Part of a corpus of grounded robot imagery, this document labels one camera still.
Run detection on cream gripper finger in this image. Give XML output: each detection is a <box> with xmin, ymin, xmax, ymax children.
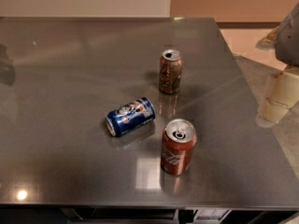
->
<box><xmin>256</xmin><ymin>66</ymin><xmax>299</xmax><ymax>128</ymax></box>

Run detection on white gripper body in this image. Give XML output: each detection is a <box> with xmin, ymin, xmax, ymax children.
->
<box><xmin>275</xmin><ymin>4</ymin><xmax>299</xmax><ymax>66</ymax></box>

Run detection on blue pepsi can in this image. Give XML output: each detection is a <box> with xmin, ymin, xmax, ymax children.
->
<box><xmin>106</xmin><ymin>97</ymin><xmax>156</xmax><ymax>137</ymax></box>

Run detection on red coca-cola can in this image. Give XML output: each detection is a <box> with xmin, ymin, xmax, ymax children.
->
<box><xmin>161</xmin><ymin>119</ymin><xmax>197</xmax><ymax>175</ymax></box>

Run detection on brown gold soda can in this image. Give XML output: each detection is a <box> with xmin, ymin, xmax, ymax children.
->
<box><xmin>159</xmin><ymin>49</ymin><xmax>183</xmax><ymax>94</ymax></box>

